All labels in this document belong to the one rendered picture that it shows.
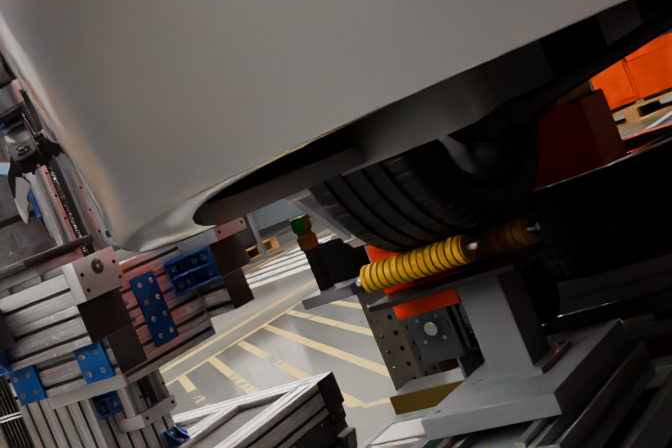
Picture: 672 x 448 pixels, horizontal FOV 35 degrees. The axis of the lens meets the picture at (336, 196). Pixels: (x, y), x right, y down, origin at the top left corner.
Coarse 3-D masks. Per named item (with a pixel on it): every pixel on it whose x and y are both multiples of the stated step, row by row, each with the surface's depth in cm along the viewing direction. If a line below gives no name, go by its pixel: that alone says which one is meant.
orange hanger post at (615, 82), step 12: (624, 60) 424; (612, 72) 427; (624, 72) 424; (600, 84) 430; (612, 84) 428; (624, 84) 425; (612, 96) 429; (624, 96) 426; (636, 96) 424; (612, 108) 431
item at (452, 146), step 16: (512, 128) 223; (432, 144) 192; (448, 144) 234; (464, 144) 231; (480, 144) 227; (496, 144) 224; (512, 144) 220; (448, 160) 195; (464, 160) 227; (480, 160) 224; (496, 160) 219; (512, 160) 215; (464, 176) 198; (480, 176) 203; (496, 176) 208
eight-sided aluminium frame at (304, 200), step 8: (304, 192) 203; (288, 200) 206; (296, 200) 205; (304, 200) 207; (312, 200) 209; (304, 208) 208; (312, 208) 208; (320, 208) 211; (312, 216) 210; (320, 216) 210; (328, 216) 212; (328, 224) 212; (336, 224) 213; (336, 232) 214; (344, 232) 214; (344, 240) 216; (352, 240) 216; (360, 240) 215
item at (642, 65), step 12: (648, 48) 419; (660, 48) 415; (636, 60) 421; (648, 60) 418; (660, 60) 416; (636, 72) 422; (648, 72) 420; (660, 72) 417; (636, 84) 423; (648, 84) 421; (660, 84) 418
